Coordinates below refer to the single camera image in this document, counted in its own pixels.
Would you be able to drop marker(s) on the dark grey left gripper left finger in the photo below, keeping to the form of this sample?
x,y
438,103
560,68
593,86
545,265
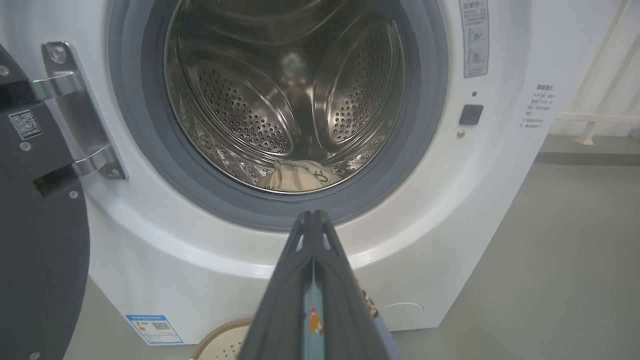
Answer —
x,y
282,310

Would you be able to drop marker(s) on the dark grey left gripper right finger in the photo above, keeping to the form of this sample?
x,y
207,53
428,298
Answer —
x,y
345,315

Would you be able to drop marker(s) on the blue patterned garment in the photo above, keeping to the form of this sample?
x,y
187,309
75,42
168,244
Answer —
x,y
312,320

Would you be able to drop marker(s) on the cream printed garment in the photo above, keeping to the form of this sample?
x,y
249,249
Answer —
x,y
300,177

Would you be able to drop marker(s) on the black round glass washer door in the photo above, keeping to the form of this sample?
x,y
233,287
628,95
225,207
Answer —
x,y
35,240

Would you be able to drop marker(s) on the white front-load washing machine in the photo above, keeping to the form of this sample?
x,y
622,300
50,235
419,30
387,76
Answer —
x,y
150,250

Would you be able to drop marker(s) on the stainless steel washing machine drum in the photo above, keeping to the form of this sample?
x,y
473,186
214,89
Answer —
x,y
240,110

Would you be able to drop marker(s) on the grey rubber door gasket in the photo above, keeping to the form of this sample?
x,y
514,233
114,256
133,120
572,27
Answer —
x,y
150,150

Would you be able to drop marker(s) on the steel door hinge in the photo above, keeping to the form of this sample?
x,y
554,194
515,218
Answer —
x,y
80,110

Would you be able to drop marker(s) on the QR code sticker label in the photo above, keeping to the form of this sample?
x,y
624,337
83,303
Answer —
x,y
25,124

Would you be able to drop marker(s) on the round drain filter cover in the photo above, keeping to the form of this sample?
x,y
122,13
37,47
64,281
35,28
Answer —
x,y
405,307

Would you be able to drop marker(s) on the cream perforated laundry basket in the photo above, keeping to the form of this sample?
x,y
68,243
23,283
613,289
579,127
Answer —
x,y
225,342

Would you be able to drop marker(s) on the blue energy label sticker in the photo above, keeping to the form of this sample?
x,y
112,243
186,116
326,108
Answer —
x,y
154,329

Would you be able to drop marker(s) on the printed text notice label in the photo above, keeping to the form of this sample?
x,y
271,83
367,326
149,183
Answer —
x,y
537,107

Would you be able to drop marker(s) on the grey warning sticker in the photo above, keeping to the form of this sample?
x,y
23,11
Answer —
x,y
474,40

